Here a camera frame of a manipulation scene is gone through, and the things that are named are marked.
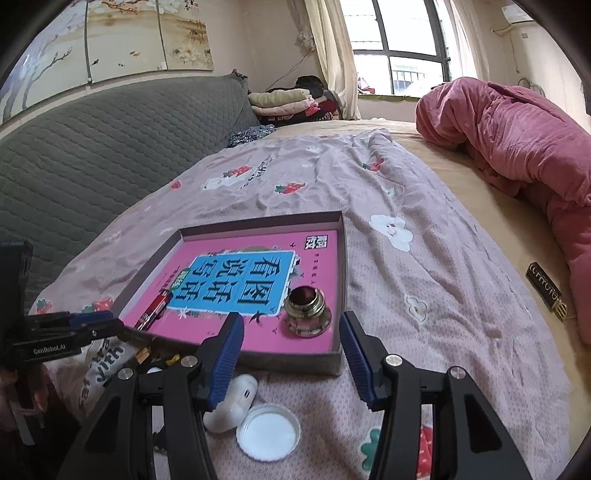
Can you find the cream curtain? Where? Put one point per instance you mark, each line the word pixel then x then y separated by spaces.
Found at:
pixel 468 41
pixel 332 55

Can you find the grey quilted headboard cover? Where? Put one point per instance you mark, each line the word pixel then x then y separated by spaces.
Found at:
pixel 115 152

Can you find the beige bed sheet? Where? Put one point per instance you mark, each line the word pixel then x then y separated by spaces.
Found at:
pixel 461 194

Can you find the white air conditioner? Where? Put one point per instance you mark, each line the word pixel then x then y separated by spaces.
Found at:
pixel 517 14

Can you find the floral wall painting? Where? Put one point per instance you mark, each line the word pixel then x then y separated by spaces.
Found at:
pixel 124 37

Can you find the pink book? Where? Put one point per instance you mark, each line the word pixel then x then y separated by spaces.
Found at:
pixel 318 277

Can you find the white earbud case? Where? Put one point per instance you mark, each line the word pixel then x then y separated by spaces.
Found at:
pixel 238 397

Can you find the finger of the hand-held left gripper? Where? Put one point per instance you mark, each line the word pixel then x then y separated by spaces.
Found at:
pixel 87 317
pixel 99 333

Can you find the pink duvet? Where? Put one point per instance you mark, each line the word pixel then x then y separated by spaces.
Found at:
pixel 517 134

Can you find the pink strawberry printed blanket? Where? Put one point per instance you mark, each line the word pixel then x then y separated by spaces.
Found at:
pixel 415 323

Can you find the dark framed window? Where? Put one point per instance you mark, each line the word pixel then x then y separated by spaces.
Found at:
pixel 383 46

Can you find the small yellow object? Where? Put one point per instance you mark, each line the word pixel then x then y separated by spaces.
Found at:
pixel 173 360

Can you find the shallow grey cardboard box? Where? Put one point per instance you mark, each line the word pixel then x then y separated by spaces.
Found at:
pixel 295 362

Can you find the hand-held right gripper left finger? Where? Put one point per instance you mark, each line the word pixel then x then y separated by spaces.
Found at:
pixel 226 360

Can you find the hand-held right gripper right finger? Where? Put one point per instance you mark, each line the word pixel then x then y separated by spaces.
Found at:
pixel 358 364

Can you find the stack of folded clothes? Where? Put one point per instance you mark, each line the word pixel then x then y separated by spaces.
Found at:
pixel 281 99

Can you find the white round lid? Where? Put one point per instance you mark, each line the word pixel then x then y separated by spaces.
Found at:
pixel 268 434

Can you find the dark patterned cloth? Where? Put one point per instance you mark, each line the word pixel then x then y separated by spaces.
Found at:
pixel 249 135

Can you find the person's left hand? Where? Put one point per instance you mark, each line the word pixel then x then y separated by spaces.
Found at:
pixel 9 401

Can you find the black mattress tag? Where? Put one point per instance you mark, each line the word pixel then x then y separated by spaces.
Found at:
pixel 545 286

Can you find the red lipstick tube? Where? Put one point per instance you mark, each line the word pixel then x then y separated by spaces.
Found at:
pixel 152 311

